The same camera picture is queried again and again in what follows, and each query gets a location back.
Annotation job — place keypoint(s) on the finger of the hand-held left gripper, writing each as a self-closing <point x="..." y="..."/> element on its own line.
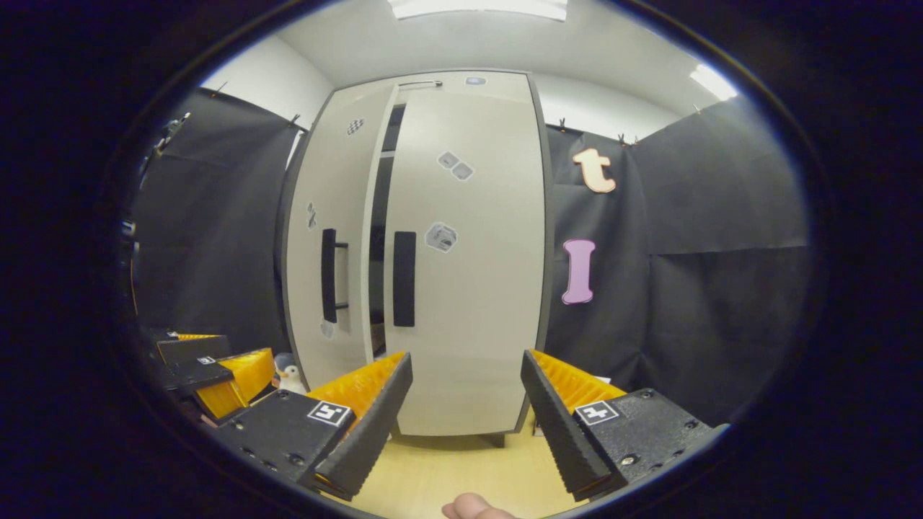
<point x="245" y="375"/>
<point x="191" y="349"/>

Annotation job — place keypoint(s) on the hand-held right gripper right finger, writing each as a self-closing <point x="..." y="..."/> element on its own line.
<point x="562" y="432"/>

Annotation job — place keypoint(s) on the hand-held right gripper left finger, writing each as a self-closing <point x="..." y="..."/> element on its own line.
<point x="371" y="432"/>

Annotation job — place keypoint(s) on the white cabinet door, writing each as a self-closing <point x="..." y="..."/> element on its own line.
<point x="346" y="180"/>
<point x="476" y="324"/>

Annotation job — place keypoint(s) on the white shoe cabinet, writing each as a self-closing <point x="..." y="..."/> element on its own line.
<point x="376" y="216"/>

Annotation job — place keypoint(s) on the white cabinet drawer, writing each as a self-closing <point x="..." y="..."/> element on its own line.
<point x="461" y="81"/>

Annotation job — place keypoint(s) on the penguin plush toy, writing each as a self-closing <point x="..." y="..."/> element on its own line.
<point x="290" y="375"/>

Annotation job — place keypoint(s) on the ceiling light panel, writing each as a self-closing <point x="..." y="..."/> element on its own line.
<point x="476" y="7"/>
<point x="714" y="83"/>

